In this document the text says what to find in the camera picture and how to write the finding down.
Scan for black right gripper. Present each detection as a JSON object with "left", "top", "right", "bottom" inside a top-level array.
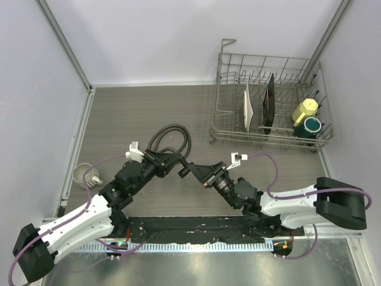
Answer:
[{"left": 189, "top": 160, "right": 239, "bottom": 209}]

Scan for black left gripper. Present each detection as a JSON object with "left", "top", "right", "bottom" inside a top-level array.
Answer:
[{"left": 130, "top": 148, "right": 180, "bottom": 194}]

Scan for black T-shaped fitting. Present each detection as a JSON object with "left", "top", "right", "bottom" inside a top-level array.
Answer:
[{"left": 178, "top": 157, "right": 191, "bottom": 179}]

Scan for black flexible hose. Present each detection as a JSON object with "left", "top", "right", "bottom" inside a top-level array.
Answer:
[{"left": 147, "top": 124, "right": 192, "bottom": 163}]

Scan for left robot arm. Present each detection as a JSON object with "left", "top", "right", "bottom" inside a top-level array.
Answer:
[{"left": 8, "top": 146, "right": 184, "bottom": 285}]

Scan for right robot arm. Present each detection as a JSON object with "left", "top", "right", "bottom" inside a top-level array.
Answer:
[{"left": 179, "top": 162, "right": 370, "bottom": 237}]

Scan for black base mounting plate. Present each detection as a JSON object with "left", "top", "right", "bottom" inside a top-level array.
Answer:
[{"left": 128, "top": 216, "right": 305, "bottom": 244}]

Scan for white plate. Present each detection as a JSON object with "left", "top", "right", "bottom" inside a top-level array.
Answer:
[{"left": 243, "top": 82, "right": 254, "bottom": 133}]

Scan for ribbed grey cup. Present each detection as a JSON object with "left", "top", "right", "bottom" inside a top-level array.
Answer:
[{"left": 73, "top": 163, "right": 104, "bottom": 189}]

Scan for dark green mug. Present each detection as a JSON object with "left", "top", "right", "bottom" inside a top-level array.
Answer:
[{"left": 294, "top": 117, "right": 323, "bottom": 139}]

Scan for yellow mug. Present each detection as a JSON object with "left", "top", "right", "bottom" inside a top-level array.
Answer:
[{"left": 292, "top": 98, "right": 318, "bottom": 127}]

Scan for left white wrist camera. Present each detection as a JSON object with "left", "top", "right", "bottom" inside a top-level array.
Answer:
[{"left": 125, "top": 141, "right": 144, "bottom": 163}]

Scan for white slotted cable duct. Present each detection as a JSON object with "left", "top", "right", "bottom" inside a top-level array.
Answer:
[{"left": 76, "top": 240, "right": 273, "bottom": 253}]

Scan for grey wire dish rack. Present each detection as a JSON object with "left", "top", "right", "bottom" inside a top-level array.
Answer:
[{"left": 209, "top": 39, "right": 334, "bottom": 152}]

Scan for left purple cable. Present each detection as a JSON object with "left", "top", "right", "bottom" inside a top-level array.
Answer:
[{"left": 7, "top": 153, "right": 149, "bottom": 286}]

